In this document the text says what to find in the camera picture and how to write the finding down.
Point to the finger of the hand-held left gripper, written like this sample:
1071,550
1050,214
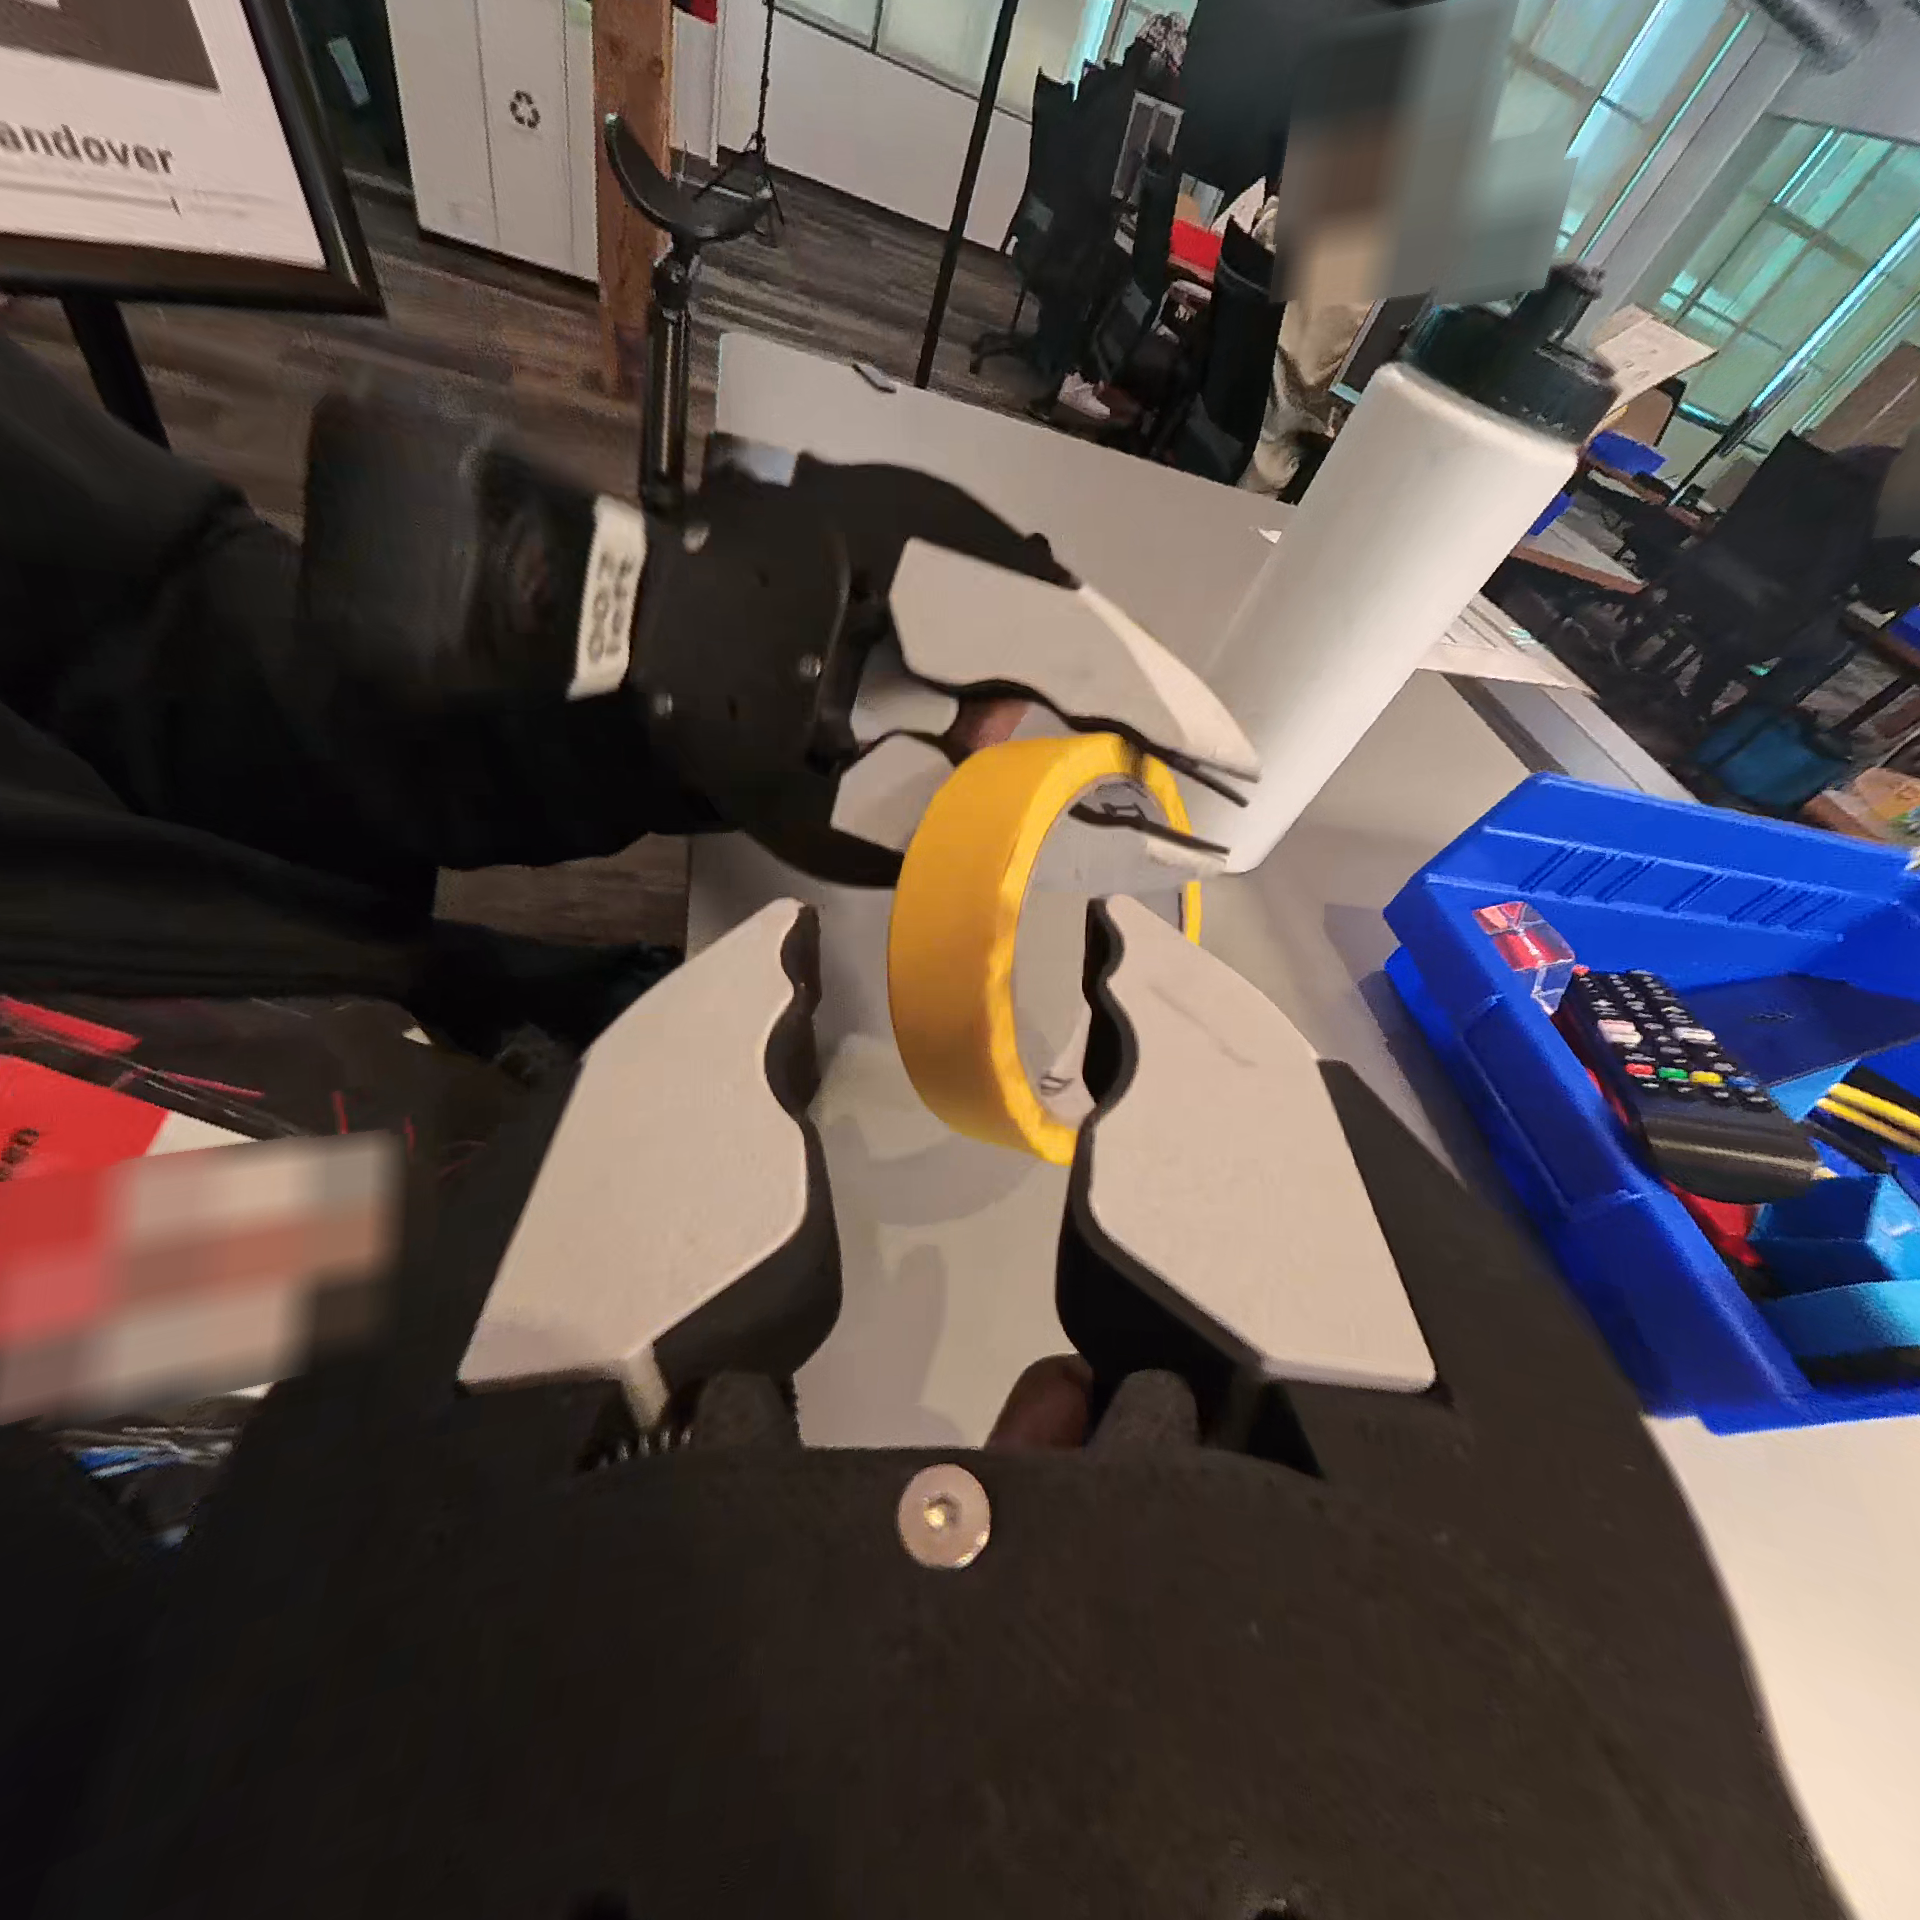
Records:
1036,629
879,786

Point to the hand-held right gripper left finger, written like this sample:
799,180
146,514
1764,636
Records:
660,1200

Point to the yellow black striped object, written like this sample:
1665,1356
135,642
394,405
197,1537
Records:
1874,1119

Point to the black framed sign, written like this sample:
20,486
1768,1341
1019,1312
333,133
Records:
148,166

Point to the black remote control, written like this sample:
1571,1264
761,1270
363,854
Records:
1681,1080

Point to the black metal pole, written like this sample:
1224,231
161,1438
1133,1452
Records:
960,194

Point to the wooden post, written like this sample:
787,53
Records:
628,181

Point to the yellow masking tape roll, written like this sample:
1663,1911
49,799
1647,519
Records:
960,932

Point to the white bottle black cap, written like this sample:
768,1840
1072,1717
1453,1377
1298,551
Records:
1381,600

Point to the blue plastic bin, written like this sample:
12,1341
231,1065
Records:
1500,1110

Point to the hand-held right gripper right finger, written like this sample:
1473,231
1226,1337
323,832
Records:
1243,1200

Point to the white cabinet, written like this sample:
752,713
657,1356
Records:
493,166

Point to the black office chair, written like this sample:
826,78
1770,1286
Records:
1800,540
1079,212

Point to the red clear plastic piece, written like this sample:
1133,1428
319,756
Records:
1519,938

